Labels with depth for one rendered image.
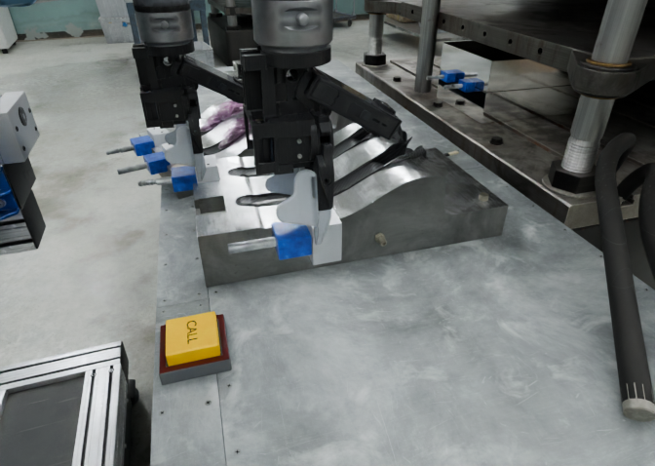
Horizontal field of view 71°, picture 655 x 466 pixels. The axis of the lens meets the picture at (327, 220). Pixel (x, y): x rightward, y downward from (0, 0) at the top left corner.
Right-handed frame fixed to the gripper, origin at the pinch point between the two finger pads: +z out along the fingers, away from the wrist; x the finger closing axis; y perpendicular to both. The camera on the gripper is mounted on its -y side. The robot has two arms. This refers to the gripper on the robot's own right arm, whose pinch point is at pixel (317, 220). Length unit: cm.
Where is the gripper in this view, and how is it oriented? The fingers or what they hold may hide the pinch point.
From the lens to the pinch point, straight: 55.1
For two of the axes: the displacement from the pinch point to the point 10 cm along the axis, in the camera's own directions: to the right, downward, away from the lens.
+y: -9.6, 1.4, -2.4
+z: 0.0, 8.5, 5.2
